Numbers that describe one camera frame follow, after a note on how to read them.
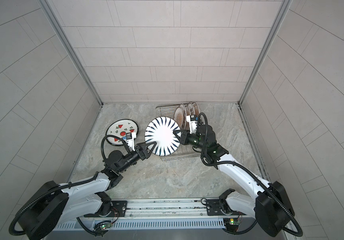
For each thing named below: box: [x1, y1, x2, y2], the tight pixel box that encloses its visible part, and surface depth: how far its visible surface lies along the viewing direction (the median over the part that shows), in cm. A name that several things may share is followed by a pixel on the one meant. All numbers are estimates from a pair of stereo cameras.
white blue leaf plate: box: [144, 116, 181, 157], surface depth 75 cm
